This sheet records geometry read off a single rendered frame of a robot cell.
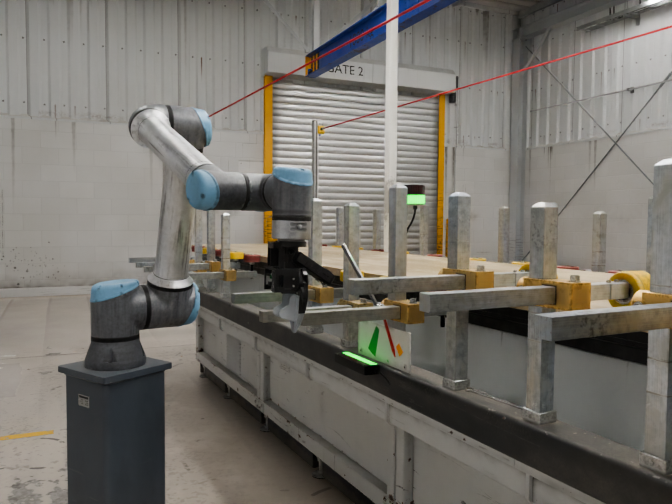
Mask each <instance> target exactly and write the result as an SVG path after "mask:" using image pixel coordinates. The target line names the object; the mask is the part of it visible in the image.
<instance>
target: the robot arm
mask: <svg viewBox="0 0 672 504"><path fill-rule="evenodd" d="M128 129H129V133H130V135H131V137H132V139H133V140H134V141H135V142H136V143H137V144H138V145H140V146H142V147H144V148H149V149H150V150H151V151H152V152H153V153H154V154H155V155H156V156H157V157H158V158H159V159H160V160H161V161H162V162H163V163H164V164H165V166H164V177H163V187H162V197H161V207H160V218H159V228H158V238H157V248H156V259H155V269H154V272H152V273H151V274H149V275H148V278H147V284H145V285H139V281H138V280H137V279H119V280H111V281H104V282H100V283H97V284H95V285H93V286H92V288H91V297H90V325H91V343H90V346H89V349H88V351H87V354H86V357H85V360H84V367H85V368H86V369H89V370H94V371H119V370H127V369H133V368H137V367H140V366H143V365H144V364H146V355H145V352H144V350H143V347H142V345H141V342H140V336H139V330H145V329H156V328H166V327H180V326H183V325H188V324H191V323H193V322H194V321H195V319H196V318H197V316H198V310H199V309H200V293H199V292H198V290H199V289H198V287H197V285H196V284H195V283H193V279H192V278H191V277H190V276H189V275H188V270H189V261H190V253H191V244H192V235H193V227H194V218H195V209H199V210H204V211H209V210H241V211H257V212H266V211H272V215H273V216H272V238H273V239H278V240H276V242H268V254H267V267H265V271H264V289H271V291H272V292H274V293H277V292H280V293H282V294H283V295H282V302H281V304H279V305H278V306H276V307H274V308H273V314H274V315H275V316H277V317H280V318H281V319H285V320H289V321H290V326H291V330H292V332H293V333H296V332H297V330H298V328H299V327H300V325H301V322H302V320H303V317H304V313H305V311H306V306H307V302H308V283H309V280H308V274H309V275H311V276H312V277H314V278H315V280H316V281H318V282H319V283H321V284H323V285H326V284H329V285H331V284H332V282H333V280H334V278H335V275H333V274H332V272H331V271H329V270H328V269H326V268H323V267H322V266H321V265H319V264H318V263H316V262H315V261H313V260H312V259H311V258H309V257H308V256H306V255H305V254H303V253H302V252H299V251H298V249H299V247H307V241H305V240H310V239H311V214H312V185H313V180H312V172H311V170H309V169H304V168H293V167H279V166H276V167H274V169H273V172H272V174H256V173H237V172H224V171H222V170H221V169H220V168H219V167H217V166H216V165H214V164H213V163H211V162H210V161H209V160H208V159H207V158H206V157H205V156H203V155H202V154H203V148H204V147H207V146H209V145H210V142H211V140H212V125H211V120H210V118H209V116H208V114H207V113H206V112H205V111H204V110H202V109H197V108H193V107H181V106H173V105H164V104H148V105H144V106H142V107H140V108H138V109H136V110H135V111H134V112H133V113H132V115H131V117H130V119H129V122H128ZM266 273H271V274H270V279H272V281H268V284H266ZM297 292H298V294H297Z"/></svg>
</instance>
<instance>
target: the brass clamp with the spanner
mask: <svg viewBox="0 0 672 504"><path fill-rule="evenodd" d="M409 302H410V300H397V301H394V300H390V299H388V298H385V299H384V300H383V301H382V302H381V304H384V306H390V305H395V306H399V307H400V319H390V320H394V321H397V322H401V323H405V324H420V323H424V312H423V311H419V302H417V304H410V303H409Z"/></svg>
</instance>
